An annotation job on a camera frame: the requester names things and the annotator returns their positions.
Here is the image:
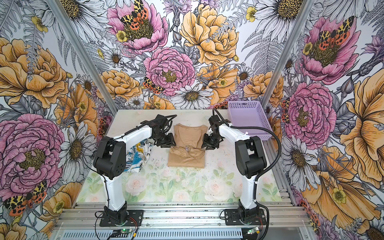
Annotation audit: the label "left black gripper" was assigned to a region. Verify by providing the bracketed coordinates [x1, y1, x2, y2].
[151, 130, 176, 148]

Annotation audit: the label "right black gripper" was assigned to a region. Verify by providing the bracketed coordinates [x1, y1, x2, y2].
[201, 132, 224, 150]

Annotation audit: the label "beige garment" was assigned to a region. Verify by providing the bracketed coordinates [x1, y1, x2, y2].
[168, 124, 208, 169]

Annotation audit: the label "printed white blue yellow shorts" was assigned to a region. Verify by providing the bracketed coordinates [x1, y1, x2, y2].
[124, 139, 154, 173]

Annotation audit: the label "lavender plastic basket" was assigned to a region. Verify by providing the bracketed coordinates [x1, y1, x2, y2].
[228, 101, 272, 131]

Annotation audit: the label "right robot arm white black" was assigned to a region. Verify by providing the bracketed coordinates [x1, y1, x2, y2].
[202, 115, 267, 226]

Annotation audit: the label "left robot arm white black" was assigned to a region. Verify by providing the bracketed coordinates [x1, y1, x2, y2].
[93, 115, 177, 227]

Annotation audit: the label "green circuit board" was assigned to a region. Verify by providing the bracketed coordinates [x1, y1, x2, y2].
[111, 229, 137, 239]

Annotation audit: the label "left black cable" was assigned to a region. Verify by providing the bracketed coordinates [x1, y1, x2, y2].
[86, 113, 178, 208]

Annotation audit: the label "right black corrugated cable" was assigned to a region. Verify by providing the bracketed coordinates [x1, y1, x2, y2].
[212, 108, 283, 240]

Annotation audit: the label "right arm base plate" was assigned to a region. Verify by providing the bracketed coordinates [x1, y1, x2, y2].
[224, 208, 267, 226]

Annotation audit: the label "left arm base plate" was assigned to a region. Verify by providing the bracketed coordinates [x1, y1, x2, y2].
[100, 209, 144, 227]

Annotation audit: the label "white vented cable duct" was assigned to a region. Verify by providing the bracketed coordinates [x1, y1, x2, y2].
[57, 228, 243, 240]

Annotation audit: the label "aluminium mounting rail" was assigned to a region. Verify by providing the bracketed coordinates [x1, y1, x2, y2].
[55, 203, 310, 230]

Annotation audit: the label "left aluminium frame post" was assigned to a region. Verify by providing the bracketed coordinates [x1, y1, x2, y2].
[47, 1, 119, 116]

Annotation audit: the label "aluminium frame post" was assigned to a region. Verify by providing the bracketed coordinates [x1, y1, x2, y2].
[261, 0, 316, 109]
[47, 1, 119, 116]

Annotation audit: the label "right aluminium frame post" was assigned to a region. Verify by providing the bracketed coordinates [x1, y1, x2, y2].
[261, 0, 316, 109]

